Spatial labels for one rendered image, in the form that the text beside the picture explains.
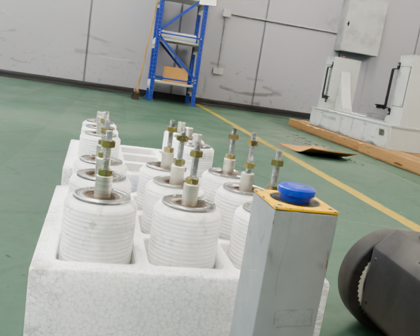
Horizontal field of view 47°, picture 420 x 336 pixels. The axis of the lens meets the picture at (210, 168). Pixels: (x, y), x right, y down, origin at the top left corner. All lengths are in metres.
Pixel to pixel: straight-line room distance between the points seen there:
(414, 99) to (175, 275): 3.50
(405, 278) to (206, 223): 0.35
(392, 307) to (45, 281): 0.55
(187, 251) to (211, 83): 6.47
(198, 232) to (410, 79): 3.43
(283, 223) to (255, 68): 6.75
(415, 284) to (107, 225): 0.47
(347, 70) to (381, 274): 4.46
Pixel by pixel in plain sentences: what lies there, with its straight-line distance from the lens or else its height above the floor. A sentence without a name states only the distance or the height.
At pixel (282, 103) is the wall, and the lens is 7.36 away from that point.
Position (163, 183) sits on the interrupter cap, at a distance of 0.77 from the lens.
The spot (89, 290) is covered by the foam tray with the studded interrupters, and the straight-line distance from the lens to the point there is 0.62.
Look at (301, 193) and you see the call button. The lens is 0.51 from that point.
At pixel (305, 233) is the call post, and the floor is 0.29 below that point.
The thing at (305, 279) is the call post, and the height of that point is 0.24.
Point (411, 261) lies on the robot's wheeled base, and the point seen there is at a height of 0.19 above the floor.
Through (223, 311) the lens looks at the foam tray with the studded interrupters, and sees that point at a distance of 0.66.
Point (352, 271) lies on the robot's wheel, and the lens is 0.95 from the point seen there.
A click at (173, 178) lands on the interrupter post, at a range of 0.78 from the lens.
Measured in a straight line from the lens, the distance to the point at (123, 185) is 0.75.
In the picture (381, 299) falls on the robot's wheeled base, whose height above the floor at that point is 0.10.
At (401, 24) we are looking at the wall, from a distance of 8.12.
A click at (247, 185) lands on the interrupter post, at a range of 0.81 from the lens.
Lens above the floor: 0.43
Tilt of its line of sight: 11 degrees down
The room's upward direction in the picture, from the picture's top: 9 degrees clockwise
